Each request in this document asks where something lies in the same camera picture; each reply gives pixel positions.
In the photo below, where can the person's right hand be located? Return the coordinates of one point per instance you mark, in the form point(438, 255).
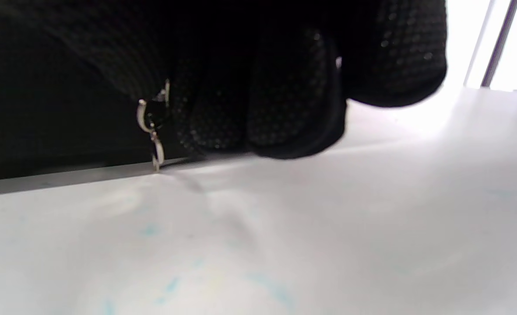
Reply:
point(311, 65)

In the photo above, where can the black fabric bag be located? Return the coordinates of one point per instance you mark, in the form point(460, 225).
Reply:
point(52, 100)

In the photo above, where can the grey vertical frame post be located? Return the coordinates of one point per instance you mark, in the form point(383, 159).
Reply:
point(499, 43)

